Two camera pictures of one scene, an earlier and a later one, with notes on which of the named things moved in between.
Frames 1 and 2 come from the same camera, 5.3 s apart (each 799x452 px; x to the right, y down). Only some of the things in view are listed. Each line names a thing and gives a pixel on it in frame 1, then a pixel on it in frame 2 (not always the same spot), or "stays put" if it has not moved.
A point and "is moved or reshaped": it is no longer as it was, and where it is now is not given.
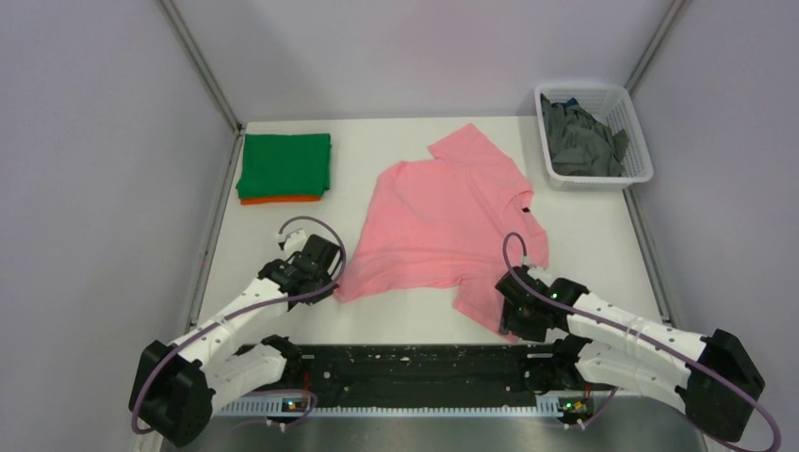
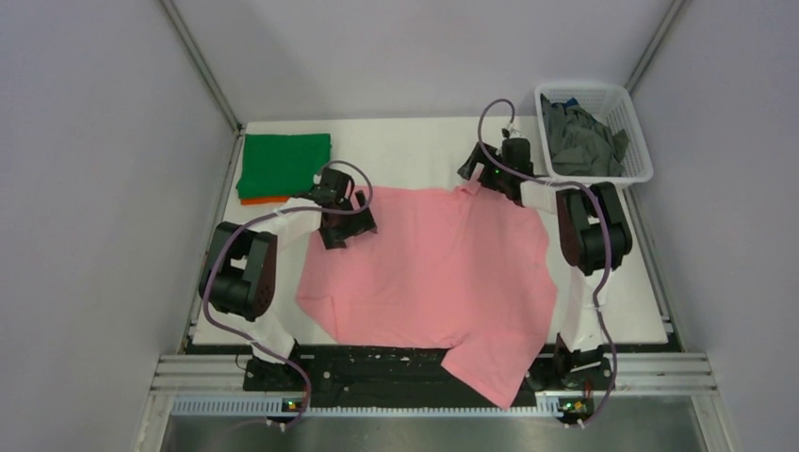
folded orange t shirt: [264, 200] stays put
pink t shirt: [462, 219] is moved or reshaped
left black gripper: [318, 297] → [360, 221]
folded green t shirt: [285, 165] stays put
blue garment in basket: [572, 102] stays put
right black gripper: [510, 322] → [467, 169]
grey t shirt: [579, 146] stays put
